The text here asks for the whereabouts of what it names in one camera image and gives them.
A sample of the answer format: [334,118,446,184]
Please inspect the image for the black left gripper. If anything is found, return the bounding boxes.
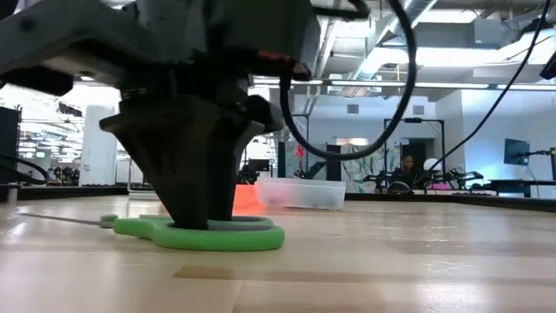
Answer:
[0,0,325,134]

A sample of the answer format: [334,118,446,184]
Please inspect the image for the green handled scissors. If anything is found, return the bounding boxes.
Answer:
[19,211,287,252]

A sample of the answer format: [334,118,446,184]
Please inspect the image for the orange plastic box lid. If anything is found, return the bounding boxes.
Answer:
[233,184,261,210]

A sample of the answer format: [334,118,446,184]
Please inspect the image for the clear plastic supply box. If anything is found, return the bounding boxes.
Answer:
[255,176,348,211]

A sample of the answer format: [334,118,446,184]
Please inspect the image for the white pillar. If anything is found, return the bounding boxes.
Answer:
[79,103,119,187]

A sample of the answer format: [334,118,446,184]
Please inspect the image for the person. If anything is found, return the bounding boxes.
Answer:
[388,152,420,192]

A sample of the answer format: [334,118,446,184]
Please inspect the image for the black computer monitor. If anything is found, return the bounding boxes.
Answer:
[503,137,531,167]

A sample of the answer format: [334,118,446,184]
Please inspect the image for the black background desk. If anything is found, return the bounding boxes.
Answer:
[488,178,556,197]

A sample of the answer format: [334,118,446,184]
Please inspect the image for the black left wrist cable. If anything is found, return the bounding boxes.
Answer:
[279,0,418,161]

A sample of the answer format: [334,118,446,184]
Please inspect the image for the black tall frame stand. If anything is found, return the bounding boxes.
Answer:
[384,117,447,183]

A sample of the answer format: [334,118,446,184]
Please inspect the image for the black aluminium table frame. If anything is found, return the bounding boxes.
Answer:
[0,184,556,214]

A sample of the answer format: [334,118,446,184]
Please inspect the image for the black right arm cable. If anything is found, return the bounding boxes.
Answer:
[412,0,556,188]

